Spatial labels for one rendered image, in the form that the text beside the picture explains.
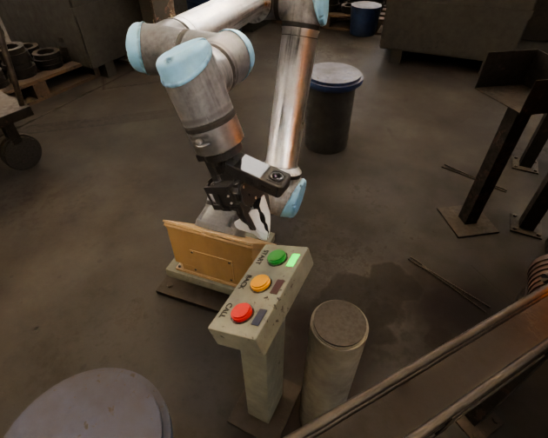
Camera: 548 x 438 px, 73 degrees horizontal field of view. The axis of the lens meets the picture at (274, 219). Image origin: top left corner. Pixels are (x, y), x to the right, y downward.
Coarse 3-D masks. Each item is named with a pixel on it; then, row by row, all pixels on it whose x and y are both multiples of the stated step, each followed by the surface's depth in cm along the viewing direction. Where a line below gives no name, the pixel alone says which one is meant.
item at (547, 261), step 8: (544, 256) 91; (536, 264) 92; (544, 264) 89; (528, 272) 94; (536, 272) 90; (544, 272) 87; (528, 280) 92; (536, 280) 88; (528, 288) 90; (536, 288) 87; (520, 296) 98
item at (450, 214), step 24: (480, 72) 141; (504, 72) 143; (528, 72) 144; (504, 96) 137; (528, 96) 121; (504, 120) 141; (528, 120) 137; (504, 144) 143; (480, 168) 157; (504, 168) 152; (480, 192) 159; (456, 216) 176; (480, 216) 176
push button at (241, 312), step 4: (240, 304) 69; (244, 304) 69; (248, 304) 69; (236, 308) 69; (240, 308) 69; (244, 308) 68; (248, 308) 68; (232, 312) 68; (236, 312) 68; (240, 312) 68; (244, 312) 67; (248, 312) 67; (232, 316) 68; (236, 316) 67; (240, 316) 67; (244, 316) 67; (248, 316) 67; (236, 320) 67; (240, 320) 67; (244, 320) 67
